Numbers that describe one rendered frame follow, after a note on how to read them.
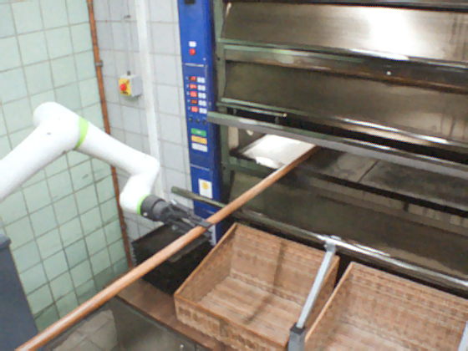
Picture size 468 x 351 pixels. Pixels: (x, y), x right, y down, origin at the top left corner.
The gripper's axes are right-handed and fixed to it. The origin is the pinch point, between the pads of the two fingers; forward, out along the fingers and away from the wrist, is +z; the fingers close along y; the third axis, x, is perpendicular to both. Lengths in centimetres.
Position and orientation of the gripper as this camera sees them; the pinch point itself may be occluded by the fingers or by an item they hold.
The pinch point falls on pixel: (201, 227)
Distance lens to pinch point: 154.7
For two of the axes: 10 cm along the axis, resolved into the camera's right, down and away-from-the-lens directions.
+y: 0.4, 9.0, 4.3
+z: 8.0, 2.3, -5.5
